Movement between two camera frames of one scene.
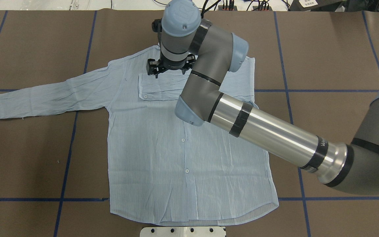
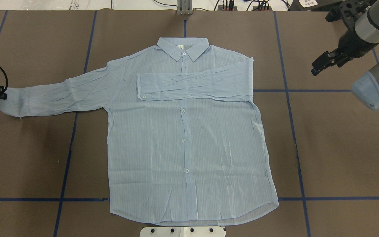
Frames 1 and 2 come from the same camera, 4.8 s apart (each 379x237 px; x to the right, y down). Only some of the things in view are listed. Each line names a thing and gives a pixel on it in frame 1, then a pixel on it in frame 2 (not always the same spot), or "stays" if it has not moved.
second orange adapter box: x=261 y=8 stays
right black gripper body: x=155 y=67 to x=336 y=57
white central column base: x=183 y=231 stays
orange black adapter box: x=220 y=8 stays
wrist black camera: x=156 y=25 to x=348 y=11
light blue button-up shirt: x=163 y=170 stays
